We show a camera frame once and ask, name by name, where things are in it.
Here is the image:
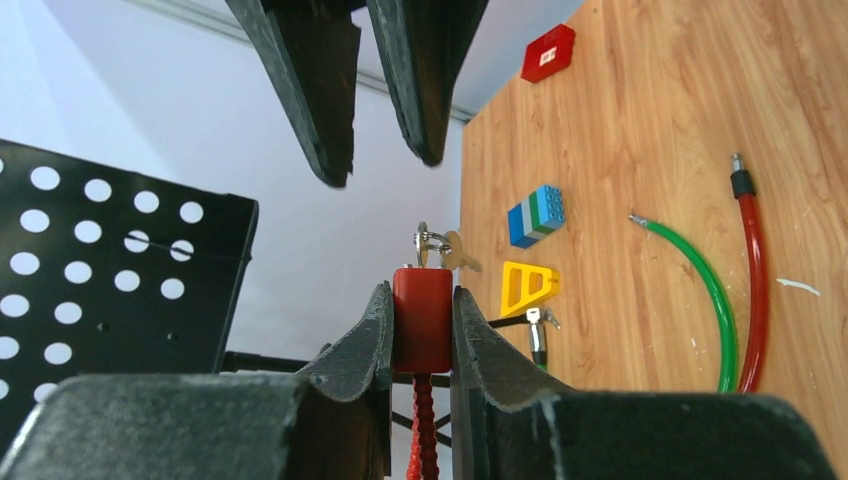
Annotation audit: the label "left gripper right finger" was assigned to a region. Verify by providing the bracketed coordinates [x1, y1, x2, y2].
[451, 287, 835, 479]

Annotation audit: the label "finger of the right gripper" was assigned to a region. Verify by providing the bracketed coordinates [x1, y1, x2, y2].
[366, 0, 489, 167]
[226, 0, 361, 188]

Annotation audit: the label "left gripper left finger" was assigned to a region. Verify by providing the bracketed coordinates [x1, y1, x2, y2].
[1, 283, 394, 479]

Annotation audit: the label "green cable lock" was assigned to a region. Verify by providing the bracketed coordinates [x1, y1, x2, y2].
[549, 213, 740, 393]

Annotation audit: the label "red padlock with thin cable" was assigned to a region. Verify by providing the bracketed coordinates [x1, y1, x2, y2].
[392, 267, 453, 479]

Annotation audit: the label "small key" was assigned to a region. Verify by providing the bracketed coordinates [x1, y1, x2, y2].
[413, 221, 482, 272]

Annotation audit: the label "red window block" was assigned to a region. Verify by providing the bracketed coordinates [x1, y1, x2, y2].
[521, 24, 576, 83]

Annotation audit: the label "yellow triangular plastic piece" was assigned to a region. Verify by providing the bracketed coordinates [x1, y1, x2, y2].
[500, 261, 560, 317]

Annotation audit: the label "blue green stacked blocks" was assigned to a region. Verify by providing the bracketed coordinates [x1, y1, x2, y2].
[507, 185, 566, 249]

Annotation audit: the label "black music stand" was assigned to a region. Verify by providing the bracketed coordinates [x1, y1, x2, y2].
[0, 139, 551, 458]

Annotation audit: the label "thick red cable lock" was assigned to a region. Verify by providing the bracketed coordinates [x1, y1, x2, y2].
[730, 152, 770, 393]

